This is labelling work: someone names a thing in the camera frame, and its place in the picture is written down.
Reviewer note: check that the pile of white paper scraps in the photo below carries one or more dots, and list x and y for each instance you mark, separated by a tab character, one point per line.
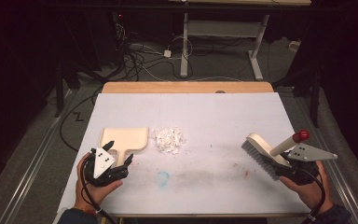
168	140

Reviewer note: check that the person's left hand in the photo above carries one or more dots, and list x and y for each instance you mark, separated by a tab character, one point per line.
98	191

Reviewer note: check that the white table cover sheet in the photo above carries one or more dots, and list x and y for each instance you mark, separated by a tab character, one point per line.
199	124

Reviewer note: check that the white power strip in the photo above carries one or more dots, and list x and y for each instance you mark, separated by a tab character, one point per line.
294	45

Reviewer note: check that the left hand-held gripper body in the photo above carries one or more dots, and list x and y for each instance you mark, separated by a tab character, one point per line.
103	165

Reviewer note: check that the metal floor rail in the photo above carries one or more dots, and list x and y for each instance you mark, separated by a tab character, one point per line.
34	168
341	174

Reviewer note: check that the person's right hand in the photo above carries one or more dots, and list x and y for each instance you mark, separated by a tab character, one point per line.
307	194

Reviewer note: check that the cream plastic dustpan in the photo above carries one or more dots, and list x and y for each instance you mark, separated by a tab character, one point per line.
124	140

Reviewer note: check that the white power adapter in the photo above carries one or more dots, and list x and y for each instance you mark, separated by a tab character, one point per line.
167	53

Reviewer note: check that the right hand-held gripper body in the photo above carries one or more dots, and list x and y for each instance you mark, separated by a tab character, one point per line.
307	155

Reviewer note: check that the white metal desk frame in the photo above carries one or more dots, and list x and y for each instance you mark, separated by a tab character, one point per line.
220	29

